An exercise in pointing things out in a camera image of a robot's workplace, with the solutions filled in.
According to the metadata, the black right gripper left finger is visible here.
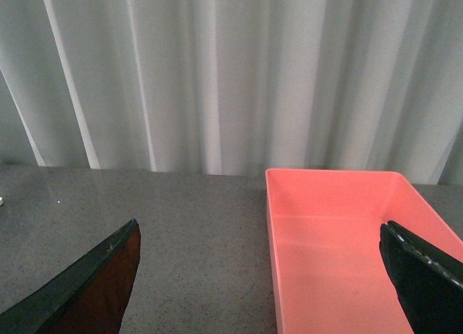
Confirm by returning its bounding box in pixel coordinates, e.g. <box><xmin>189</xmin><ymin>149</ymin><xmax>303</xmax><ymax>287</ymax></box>
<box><xmin>1</xmin><ymin>219</ymin><xmax>141</xmax><ymax>333</ymax></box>

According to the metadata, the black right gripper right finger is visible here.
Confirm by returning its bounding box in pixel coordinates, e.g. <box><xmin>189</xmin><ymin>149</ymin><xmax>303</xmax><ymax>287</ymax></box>
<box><xmin>379</xmin><ymin>220</ymin><xmax>462</xmax><ymax>333</ymax></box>

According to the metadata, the pink plastic bin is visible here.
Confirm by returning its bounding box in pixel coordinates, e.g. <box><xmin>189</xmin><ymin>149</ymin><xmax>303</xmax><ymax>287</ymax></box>
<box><xmin>266</xmin><ymin>168</ymin><xmax>462</xmax><ymax>333</ymax></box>

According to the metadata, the white pleated curtain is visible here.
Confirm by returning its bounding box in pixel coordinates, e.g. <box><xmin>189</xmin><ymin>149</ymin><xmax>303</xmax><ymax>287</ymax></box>
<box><xmin>1</xmin><ymin>0</ymin><xmax>462</xmax><ymax>184</ymax></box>

